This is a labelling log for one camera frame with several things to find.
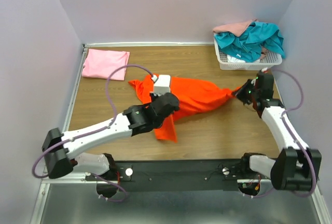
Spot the orange t shirt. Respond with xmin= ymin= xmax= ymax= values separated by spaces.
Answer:
xmin=128 ymin=75 xmax=243 ymax=144

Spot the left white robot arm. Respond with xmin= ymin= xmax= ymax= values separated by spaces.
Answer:
xmin=42 ymin=93 xmax=179 ymax=180

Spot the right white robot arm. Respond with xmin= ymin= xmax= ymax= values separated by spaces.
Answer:
xmin=232 ymin=68 xmax=322 ymax=197

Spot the white plastic basket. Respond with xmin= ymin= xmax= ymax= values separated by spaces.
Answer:
xmin=214 ymin=40 xmax=282 ymax=71

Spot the white t shirt in basket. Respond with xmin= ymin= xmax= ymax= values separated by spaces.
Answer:
xmin=227 ymin=55 xmax=246 ymax=63

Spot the teal t shirt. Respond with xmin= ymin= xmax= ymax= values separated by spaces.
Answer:
xmin=214 ymin=21 xmax=286 ymax=63

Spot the dusty pink t shirt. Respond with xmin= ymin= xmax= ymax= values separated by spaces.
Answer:
xmin=212 ymin=19 xmax=257 ymax=37

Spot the folded pink t shirt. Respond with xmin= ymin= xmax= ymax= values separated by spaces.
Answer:
xmin=81 ymin=49 xmax=130 ymax=79

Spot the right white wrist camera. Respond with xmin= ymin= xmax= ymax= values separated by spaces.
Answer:
xmin=261 ymin=67 xmax=268 ymax=73

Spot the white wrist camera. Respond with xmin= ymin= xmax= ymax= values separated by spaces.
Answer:
xmin=151 ymin=74 xmax=171 ymax=96
xmin=261 ymin=67 xmax=268 ymax=73

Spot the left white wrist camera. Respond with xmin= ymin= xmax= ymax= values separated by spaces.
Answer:
xmin=151 ymin=74 xmax=171 ymax=96

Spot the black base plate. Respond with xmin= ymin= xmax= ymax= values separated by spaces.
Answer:
xmin=85 ymin=158 xmax=270 ymax=192

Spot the aluminium frame rail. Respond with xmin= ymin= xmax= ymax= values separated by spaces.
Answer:
xmin=40 ymin=45 xmax=330 ymax=223

